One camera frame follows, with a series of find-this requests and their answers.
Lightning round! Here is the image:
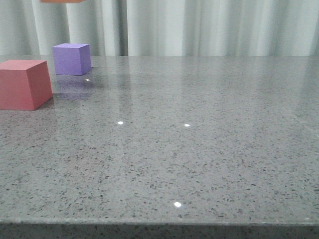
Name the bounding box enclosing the red foam cube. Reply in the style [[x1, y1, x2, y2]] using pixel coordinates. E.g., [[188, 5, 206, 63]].
[[0, 60, 53, 111]]

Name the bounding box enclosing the white pleated curtain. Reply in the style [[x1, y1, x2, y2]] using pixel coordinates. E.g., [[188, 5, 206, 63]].
[[0, 0, 319, 56]]

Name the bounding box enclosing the purple foam cube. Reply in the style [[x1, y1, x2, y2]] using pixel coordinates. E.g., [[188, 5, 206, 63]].
[[52, 43, 92, 75]]

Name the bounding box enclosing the orange foam cube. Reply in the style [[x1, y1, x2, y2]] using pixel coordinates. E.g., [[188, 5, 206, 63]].
[[40, 0, 85, 3]]

